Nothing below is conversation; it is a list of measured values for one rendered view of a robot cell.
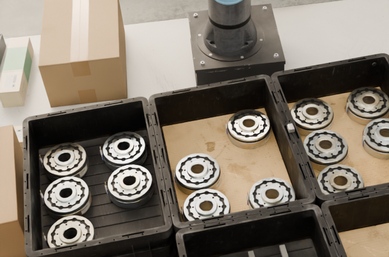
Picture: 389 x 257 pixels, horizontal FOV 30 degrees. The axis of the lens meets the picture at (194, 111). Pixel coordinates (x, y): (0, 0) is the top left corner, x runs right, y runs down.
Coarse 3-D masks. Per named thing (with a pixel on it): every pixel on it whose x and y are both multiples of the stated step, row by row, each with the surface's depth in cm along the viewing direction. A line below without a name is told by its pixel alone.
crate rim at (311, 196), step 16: (240, 80) 175; (256, 80) 175; (160, 96) 173; (272, 96) 170; (160, 144) 162; (160, 160) 159; (304, 176) 153; (176, 208) 150; (256, 208) 148; (272, 208) 148; (176, 224) 147; (192, 224) 146
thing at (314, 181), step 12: (348, 60) 177; (360, 60) 177; (276, 72) 176; (288, 72) 176; (300, 72) 176; (276, 84) 173; (288, 108) 167; (288, 120) 164; (300, 144) 159; (312, 168) 154; (312, 180) 152; (336, 192) 149; (348, 192) 150; (360, 192) 149
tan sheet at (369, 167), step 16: (336, 96) 183; (336, 112) 179; (336, 128) 175; (352, 128) 175; (352, 144) 171; (352, 160) 168; (368, 160) 168; (384, 160) 167; (368, 176) 164; (384, 176) 164
